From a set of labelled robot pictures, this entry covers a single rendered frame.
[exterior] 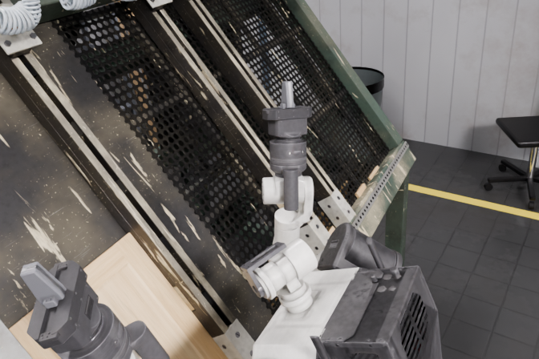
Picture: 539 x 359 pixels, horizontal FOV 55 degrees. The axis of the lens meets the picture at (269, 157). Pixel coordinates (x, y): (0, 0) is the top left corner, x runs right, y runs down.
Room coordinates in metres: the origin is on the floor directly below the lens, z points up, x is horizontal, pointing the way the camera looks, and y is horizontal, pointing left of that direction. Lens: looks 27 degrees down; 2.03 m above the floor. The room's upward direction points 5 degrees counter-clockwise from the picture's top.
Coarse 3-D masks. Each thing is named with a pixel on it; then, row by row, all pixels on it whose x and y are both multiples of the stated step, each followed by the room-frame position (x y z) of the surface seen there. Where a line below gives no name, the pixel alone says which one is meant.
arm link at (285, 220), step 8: (304, 176) 1.07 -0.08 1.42; (312, 184) 1.05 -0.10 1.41; (312, 192) 1.04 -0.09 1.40; (304, 200) 1.04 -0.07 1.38; (312, 200) 1.04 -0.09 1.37; (280, 208) 1.10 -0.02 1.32; (304, 208) 1.04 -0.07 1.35; (312, 208) 1.04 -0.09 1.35; (280, 216) 1.07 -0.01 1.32; (288, 216) 1.07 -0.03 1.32; (296, 216) 1.05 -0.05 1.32; (304, 216) 1.04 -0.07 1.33; (280, 224) 1.05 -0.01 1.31; (288, 224) 1.04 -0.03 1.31; (296, 224) 1.04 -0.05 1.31
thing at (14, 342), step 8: (0, 320) 0.79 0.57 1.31; (0, 328) 0.78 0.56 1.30; (0, 336) 0.77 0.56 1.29; (8, 336) 0.77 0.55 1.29; (0, 344) 0.76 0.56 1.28; (8, 344) 0.76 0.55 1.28; (16, 344) 0.77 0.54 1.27; (0, 352) 0.74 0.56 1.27; (8, 352) 0.75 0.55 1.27; (16, 352) 0.76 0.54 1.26; (24, 352) 0.76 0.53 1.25
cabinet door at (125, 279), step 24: (120, 240) 1.08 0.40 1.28; (96, 264) 1.00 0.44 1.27; (120, 264) 1.03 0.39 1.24; (144, 264) 1.06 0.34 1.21; (96, 288) 0.95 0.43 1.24; (120, 288) 0.99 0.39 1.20; (144, 288) 1.02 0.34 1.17; (168, 288) 1.05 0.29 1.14; (120, 312) 0.94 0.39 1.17; (144, 312) 0.97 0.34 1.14; (168, 312) 1.00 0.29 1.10; (24, 336) 0.80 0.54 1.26; (168, 336) 0.95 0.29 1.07; (192, 336) 0.98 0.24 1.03
